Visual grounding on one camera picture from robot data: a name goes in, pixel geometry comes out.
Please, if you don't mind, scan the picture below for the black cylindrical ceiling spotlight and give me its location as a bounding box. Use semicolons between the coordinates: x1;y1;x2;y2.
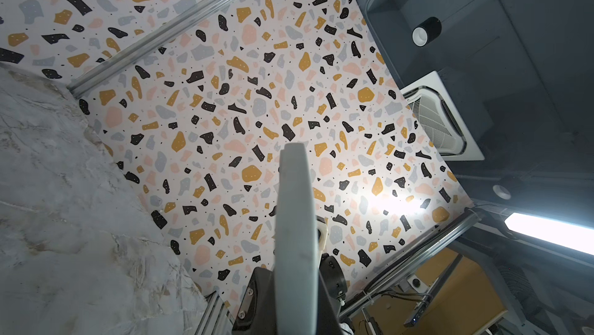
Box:
411;16;442;47

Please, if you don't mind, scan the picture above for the black phone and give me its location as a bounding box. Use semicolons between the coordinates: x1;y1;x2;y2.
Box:
274;143;319;334

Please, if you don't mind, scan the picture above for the white ceiling air conditioner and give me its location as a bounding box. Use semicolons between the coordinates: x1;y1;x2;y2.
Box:
401;68;493;162

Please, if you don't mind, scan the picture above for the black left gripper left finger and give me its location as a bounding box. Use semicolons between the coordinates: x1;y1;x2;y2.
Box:
232;267;276;335

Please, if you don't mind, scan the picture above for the bright ceiling light strip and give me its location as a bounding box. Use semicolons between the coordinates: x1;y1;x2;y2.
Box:
504;213;593;256

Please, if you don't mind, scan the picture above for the aluminium corner post right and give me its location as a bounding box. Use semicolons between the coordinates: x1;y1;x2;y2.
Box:
67;0;235;98

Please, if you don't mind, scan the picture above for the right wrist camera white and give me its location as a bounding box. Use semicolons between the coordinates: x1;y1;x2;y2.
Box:
316;216;329;260

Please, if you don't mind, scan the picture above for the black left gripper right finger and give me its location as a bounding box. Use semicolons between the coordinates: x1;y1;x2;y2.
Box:
317;274;343;335

